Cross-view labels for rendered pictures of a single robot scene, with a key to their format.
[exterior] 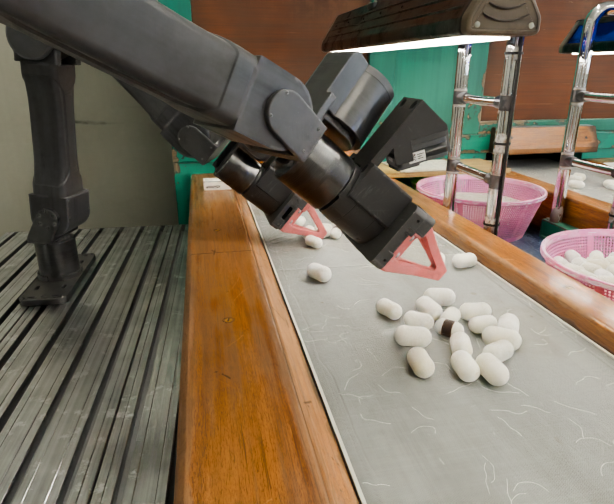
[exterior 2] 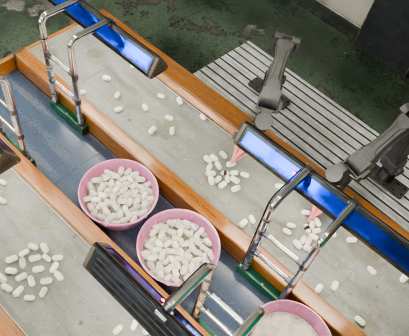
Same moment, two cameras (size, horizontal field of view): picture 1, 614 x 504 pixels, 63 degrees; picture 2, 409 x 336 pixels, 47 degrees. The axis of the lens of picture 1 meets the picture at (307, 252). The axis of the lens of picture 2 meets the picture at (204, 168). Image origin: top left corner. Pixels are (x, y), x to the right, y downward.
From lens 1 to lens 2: 184 cm
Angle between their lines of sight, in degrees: 97
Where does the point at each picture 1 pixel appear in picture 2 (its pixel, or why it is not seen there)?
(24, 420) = (297, 131)
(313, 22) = not seen: outside the picture
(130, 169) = not seen: outside the picture
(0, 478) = (282, 120)
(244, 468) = (230, 111)
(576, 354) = (191, 181)
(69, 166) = (392, 151)
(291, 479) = (222, 113)
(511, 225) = not seen: hidden behind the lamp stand
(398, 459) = (213, 132)
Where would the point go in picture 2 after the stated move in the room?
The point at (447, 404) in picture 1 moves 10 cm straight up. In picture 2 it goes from (212, 149) to (216, 131)
